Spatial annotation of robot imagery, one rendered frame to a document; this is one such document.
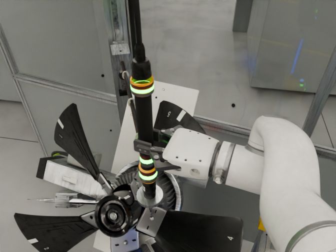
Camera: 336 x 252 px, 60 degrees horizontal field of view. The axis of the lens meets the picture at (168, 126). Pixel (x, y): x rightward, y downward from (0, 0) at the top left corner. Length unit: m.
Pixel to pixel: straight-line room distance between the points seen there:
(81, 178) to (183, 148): 0.58
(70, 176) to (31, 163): 1.77
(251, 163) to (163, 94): 0.59
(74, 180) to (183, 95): 0.50
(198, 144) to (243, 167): 0.10
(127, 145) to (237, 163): 0.64
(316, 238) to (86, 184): 0.86
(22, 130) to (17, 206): 0.93
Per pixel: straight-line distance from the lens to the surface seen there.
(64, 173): 1.13
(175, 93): 1.07
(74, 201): 1.08
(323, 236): 0.35
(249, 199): 1.84
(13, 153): 3.03
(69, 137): 0.97
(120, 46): 1.22
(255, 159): 0.56
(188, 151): 0.58
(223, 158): 0.56
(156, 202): 0.77
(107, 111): 1.75
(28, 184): 2.72
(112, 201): 0.87
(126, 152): 1.13
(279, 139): 0.48
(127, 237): 0.95
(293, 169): 0.46
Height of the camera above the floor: 1.95
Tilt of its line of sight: 41 degrees down
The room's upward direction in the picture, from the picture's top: straight up
